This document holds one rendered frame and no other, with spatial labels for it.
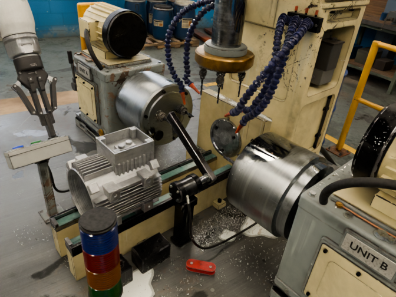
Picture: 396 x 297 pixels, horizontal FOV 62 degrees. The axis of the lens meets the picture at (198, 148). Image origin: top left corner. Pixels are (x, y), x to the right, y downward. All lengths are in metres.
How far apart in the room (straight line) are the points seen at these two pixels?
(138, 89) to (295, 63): 0.55
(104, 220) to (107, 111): 0.88
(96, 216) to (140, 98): 0.71
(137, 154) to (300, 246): 0.46
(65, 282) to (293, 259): 0.60
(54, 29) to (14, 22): 5.57
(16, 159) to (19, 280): 0.33
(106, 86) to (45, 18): 5.28
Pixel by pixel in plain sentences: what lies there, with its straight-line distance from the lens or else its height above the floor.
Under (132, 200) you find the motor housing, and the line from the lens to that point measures 0.90.
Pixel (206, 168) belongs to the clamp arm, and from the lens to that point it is 0.99.
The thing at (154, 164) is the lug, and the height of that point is 1.08.
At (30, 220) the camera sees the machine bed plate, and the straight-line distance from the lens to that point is 1.23.
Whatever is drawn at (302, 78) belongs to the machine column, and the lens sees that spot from 1.11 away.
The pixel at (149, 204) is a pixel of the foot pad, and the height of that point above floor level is 0.97.
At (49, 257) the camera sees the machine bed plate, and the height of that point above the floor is 0.80.
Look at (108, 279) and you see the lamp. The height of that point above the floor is 1.10.
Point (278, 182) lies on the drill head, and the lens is 0.84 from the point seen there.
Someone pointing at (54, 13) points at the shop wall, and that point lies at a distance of 6.60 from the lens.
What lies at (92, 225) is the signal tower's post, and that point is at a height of 1.22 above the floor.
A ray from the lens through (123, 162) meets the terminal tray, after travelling 0.87.
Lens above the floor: 1.60
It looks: 32 degrees down
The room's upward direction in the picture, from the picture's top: 5 degrees clockwise
